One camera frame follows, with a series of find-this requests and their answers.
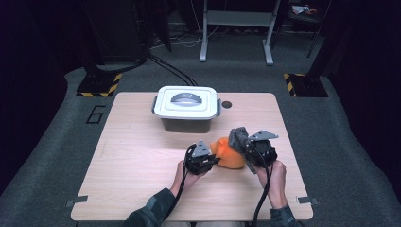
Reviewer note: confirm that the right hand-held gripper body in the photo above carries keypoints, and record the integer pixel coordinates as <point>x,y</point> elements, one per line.
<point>263,154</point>

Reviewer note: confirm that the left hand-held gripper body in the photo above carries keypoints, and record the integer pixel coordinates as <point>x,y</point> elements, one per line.
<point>197,164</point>

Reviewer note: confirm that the orange plush toy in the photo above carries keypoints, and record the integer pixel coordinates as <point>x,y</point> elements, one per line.
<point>228,157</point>

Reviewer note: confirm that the storage box with white lid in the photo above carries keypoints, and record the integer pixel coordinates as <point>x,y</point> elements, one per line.
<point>186,101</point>

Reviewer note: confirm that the person's left hand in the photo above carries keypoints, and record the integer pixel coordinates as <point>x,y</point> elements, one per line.
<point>183,183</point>

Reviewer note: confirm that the person's right hand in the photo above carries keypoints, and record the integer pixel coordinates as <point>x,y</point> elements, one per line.
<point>277,186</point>

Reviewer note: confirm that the dark round table grommet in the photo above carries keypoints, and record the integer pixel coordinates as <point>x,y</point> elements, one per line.
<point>226,104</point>

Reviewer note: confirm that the black yellow-striped stand base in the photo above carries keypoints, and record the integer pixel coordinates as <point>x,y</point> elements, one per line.
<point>307,85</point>
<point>99,85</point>

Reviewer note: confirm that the dark stand with colourful item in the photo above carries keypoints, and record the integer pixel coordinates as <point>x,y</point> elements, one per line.
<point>304,11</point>

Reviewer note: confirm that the dark equipment cabinet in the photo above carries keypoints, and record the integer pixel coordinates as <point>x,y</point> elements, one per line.
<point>116,28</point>

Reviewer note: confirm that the white metal stand frame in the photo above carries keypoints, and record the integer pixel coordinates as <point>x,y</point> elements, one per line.
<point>238,18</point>

